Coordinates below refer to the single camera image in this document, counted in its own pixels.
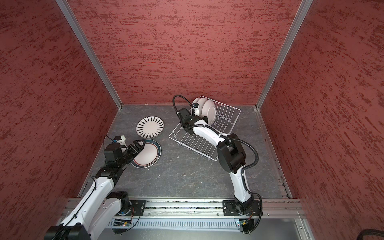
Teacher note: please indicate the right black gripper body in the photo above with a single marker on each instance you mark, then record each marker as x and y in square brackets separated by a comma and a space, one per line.
[185, 125]

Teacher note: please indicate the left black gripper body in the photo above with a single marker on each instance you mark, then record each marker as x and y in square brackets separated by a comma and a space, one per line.
[129, 154]

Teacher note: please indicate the green red rimmed plate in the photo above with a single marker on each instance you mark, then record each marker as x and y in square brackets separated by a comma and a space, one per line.
[148, 156]

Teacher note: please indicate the blue striped white plate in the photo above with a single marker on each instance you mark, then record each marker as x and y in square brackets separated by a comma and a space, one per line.
[150, 127]

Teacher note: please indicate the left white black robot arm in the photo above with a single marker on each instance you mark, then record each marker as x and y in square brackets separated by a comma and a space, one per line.
[100, 204]

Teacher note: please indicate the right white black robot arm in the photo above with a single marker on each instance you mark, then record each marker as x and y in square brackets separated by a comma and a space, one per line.
[231, 155]

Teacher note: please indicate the white plate rearmost in rack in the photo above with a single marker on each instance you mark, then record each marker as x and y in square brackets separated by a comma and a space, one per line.
[196, 100]

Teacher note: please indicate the left base circuit board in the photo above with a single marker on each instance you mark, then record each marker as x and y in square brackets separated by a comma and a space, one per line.
[122, 223]

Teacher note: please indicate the base circuit board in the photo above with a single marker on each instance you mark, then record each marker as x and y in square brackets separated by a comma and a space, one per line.
[122, 223]
[246, 226]

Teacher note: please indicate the right base circuit board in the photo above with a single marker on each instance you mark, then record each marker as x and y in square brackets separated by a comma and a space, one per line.
[246, 226]

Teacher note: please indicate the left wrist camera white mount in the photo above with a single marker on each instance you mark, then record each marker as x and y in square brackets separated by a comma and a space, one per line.
[121, 140]

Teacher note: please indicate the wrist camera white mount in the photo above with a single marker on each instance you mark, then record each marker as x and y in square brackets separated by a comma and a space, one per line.
[195, 109]
[121, 140]

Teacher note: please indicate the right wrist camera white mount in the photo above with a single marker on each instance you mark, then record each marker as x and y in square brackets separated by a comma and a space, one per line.
[195, 109]

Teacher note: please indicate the white wire dish rack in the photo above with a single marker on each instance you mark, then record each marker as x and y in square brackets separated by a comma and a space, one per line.
[204, 138]

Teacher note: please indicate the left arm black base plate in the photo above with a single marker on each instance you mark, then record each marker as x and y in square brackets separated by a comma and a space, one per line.
[138, 207]

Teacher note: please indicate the slotted grey cable duct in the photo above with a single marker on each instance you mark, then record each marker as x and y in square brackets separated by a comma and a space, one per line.
[187, 224]

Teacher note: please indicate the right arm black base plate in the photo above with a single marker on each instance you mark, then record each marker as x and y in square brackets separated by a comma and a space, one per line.
[231, 207]

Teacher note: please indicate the aluminium mounting rail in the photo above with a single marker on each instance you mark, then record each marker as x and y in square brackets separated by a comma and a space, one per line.
[213, 208]

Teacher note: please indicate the left aluminium corner post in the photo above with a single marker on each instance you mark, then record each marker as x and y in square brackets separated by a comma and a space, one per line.
[75, 26]

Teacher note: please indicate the aluminium corner post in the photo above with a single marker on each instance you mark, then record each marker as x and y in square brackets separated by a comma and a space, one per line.
[290, 37]
[75, 26]

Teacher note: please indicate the right aluminium corner post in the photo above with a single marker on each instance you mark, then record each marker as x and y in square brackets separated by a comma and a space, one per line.
[290, 37]

